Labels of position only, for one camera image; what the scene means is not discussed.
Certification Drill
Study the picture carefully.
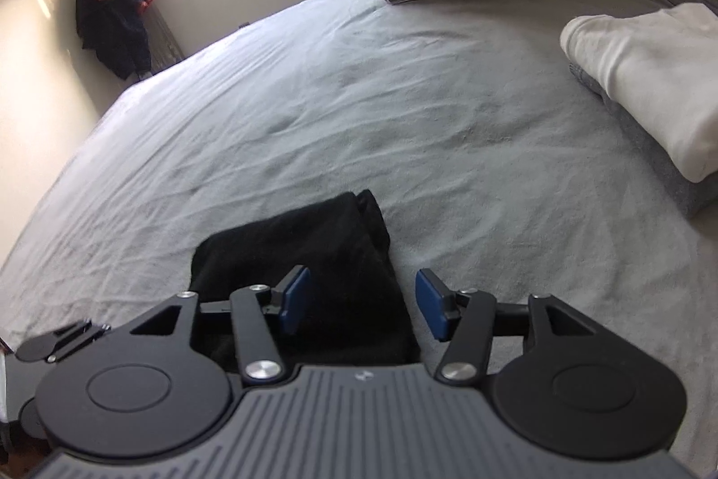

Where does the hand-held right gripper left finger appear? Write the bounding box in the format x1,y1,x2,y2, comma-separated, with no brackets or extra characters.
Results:
128,264,312,383

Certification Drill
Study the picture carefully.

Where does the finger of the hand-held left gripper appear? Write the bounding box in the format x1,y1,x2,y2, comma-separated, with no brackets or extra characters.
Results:
14,320,112,364

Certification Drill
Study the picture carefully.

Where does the bed with grey sheet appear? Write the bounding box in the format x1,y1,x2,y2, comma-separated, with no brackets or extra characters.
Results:
0,0,718,463

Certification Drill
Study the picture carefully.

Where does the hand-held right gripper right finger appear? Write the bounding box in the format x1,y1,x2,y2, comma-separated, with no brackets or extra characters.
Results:
415,268,604,384

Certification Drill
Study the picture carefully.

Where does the black shirt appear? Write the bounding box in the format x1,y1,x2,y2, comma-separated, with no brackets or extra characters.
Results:
188,189,423,373

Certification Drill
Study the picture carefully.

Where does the radiator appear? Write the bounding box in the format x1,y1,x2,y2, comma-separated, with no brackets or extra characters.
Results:
143,4,187,70

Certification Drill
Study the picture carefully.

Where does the dark hanging jacket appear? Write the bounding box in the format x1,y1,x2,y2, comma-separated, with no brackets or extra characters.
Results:
75,0,157,81

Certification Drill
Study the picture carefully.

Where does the white folded garment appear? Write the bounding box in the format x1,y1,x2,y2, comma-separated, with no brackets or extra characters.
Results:
561,3,718,184

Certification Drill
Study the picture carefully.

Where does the grey folded garment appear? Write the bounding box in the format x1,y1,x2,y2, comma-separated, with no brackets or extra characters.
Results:
568,61,718,217

